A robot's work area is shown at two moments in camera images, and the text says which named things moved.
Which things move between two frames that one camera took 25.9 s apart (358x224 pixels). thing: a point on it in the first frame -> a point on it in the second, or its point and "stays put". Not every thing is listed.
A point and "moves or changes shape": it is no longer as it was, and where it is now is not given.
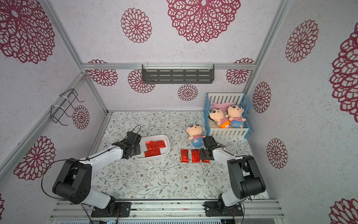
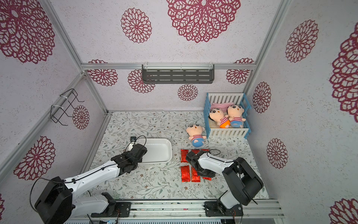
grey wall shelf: (190, 73) stays put
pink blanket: (223, 106) stays put
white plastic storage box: (164, 151) moves or changes shape
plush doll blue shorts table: (195, 131) stays put
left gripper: (138, 150) -> (125, 154)
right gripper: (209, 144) -> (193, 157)
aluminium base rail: (167, 209) stays put
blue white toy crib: (212, 127) stays put
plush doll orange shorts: (217, 115) stays put
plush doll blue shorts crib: (235, 113) stays put
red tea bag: (151, 145) -> (185, 173)
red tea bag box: (152, 152) -> (195, 177)
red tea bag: (184, 156) stays put
